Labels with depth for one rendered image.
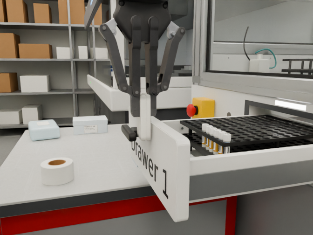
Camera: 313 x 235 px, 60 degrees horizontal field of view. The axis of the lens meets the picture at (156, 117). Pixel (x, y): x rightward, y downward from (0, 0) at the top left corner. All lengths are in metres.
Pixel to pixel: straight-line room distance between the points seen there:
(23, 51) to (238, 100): 3.84
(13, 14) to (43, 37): 0.61
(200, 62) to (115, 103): 0.49
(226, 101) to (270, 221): 0.32
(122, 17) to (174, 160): 0.21
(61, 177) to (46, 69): 4.11
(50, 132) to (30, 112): 3.37
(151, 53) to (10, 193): 0.41
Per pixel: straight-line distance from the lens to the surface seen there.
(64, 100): 4.70
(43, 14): 4.30
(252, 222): 0.77
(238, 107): 0.74
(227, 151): 0.43
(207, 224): 0.74
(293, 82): 0.59
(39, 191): 0.62
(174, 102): 1.33
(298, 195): 0.62
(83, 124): 1.04
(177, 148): 0.33
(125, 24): 0.40
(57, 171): 0.63
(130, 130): 0.44
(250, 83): 0.71
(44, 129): 1.00
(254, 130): 0.52
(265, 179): 0.43
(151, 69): 0.41
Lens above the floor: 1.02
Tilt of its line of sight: 11 degrees down
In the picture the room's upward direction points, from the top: straight up
